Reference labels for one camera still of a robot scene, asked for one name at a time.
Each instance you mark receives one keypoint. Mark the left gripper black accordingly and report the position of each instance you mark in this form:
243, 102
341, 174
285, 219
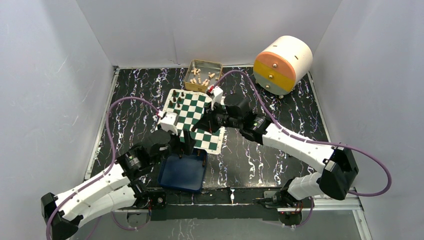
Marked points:
185, 147

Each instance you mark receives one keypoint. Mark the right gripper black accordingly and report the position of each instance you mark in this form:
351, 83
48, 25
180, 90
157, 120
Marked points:
207, 122

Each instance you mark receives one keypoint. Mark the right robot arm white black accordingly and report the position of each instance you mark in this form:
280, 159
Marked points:
335, 167

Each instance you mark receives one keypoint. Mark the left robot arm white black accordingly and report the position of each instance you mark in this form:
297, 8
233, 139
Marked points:
118, 186

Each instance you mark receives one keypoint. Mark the green white chess board mat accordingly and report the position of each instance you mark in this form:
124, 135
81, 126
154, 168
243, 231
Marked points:
192, 109

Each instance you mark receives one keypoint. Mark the light wooden chess pieces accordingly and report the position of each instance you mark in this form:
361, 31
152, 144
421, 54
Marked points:
203, 76

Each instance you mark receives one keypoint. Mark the blue plastic tray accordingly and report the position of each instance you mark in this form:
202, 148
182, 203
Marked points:
185, 174

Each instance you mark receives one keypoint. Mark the gold metal tin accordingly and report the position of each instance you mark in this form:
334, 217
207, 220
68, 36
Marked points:
200, 64

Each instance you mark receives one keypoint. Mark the round mini drawer cabinet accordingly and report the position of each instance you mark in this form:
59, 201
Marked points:
280, 66

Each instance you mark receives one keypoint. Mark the black base bar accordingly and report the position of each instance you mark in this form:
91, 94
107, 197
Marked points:
222, 203

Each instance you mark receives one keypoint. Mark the aluminium rail frame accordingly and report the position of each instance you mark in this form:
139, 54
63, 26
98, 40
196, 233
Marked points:
117, 186

